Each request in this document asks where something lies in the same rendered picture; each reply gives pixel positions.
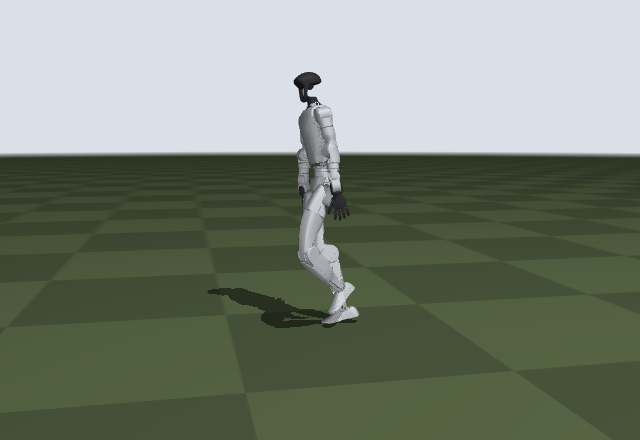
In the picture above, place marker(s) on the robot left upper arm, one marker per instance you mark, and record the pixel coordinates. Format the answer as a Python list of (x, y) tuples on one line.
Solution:
[(323, 115)]

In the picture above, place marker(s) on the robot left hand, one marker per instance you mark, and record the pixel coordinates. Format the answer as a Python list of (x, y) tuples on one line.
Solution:
[(338, 202)]

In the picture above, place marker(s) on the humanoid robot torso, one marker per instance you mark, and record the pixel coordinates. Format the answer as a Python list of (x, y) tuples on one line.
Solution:
[(313, 143)]

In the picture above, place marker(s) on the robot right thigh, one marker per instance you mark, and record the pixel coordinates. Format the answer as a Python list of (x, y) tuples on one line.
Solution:
[(329, 251)]

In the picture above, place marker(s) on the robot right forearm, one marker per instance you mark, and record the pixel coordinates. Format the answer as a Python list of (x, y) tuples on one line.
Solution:
[(303, 175)]

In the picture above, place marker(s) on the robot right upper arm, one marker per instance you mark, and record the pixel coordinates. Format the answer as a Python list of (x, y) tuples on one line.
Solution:
[(301, 154)]

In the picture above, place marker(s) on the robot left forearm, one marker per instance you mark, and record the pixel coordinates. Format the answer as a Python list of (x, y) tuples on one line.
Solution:
[(333, 167)]

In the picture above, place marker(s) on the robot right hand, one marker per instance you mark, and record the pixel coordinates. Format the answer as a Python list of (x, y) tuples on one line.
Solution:
[(302, 191)]

